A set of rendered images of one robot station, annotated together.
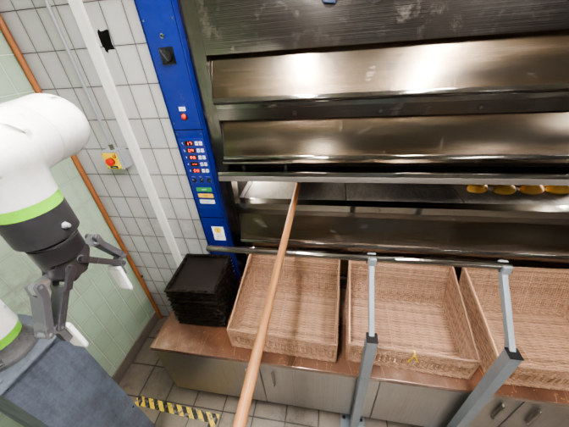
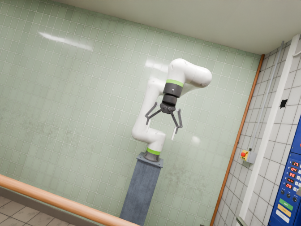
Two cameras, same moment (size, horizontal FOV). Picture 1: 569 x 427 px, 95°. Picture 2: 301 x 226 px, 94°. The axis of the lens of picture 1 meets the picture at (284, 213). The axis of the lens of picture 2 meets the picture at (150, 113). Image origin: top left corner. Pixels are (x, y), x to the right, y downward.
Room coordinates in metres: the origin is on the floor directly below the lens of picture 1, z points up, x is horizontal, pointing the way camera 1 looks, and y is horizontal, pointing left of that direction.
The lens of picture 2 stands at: (0.19, -0.32, 1.56)
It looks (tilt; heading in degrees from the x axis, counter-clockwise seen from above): 1 degrees up; 83
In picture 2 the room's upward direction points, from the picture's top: 17 degrees clockwise
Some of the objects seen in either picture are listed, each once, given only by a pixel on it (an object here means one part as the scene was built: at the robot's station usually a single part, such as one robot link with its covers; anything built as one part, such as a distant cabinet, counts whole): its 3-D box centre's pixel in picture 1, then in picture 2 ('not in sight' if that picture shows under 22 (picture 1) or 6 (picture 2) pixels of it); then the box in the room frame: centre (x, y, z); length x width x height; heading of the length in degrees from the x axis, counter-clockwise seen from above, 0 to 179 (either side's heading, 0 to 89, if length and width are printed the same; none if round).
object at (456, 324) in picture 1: (401, 309); not in sight; (0.82, -0.57, 0.72); 0.56 x 0.49 x 0.28; 76
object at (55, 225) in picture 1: (37, 222); (172, 91); (0.36, 0.40, 1.71); 0.12 x 0.09 x 0.06; 79
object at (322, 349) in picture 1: (288, 299); not in sight; (0.95, 0.02, 0.72); 0.56 x 0.49 x 0.28; 77
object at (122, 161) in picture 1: (116, 158); (247, 156); (1.35, 0.87, 1.46); 0.10 x 0.07 x 0.10; 78
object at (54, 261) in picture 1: (63, 256); (168, 105); (0.36, 0.39, 1.63); 0.08 x 0.07 x 0.09; 169
